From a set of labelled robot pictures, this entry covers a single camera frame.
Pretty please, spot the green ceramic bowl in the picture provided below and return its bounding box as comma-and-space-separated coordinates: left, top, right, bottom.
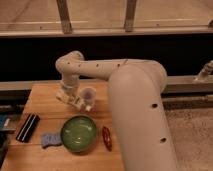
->
60, 115, 97, 153

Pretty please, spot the translucent plastic cup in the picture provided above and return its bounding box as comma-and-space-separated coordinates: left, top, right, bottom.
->
80, 87, 96, 108

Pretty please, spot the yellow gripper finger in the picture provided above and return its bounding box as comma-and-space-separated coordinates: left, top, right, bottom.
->
56, 91, 70, 103
75, 96, 83, 102

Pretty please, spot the black striped box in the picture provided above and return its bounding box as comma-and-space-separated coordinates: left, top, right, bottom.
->
16, 114, 40, 143

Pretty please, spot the white plastic bottle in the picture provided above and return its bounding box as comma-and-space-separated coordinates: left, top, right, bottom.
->
65, 98, 92, 111

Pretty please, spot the left window frame post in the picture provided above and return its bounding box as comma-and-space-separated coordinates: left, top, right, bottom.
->
56, 0, 72, 34

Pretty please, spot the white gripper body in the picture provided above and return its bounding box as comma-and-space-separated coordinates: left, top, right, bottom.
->
60, 80, 79, 98

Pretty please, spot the right window frame post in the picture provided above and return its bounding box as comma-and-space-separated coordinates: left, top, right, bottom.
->
124, 0, 137, 32

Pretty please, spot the window frame post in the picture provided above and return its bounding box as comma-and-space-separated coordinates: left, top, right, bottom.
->
124, 0, 137, 32
56, 0, 72, 34

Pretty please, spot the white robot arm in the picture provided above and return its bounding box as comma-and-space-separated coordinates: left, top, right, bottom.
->
55, 51, 180, 171

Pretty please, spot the red-brown oblong object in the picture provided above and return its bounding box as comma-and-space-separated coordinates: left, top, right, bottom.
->
102, 127, 112, 151

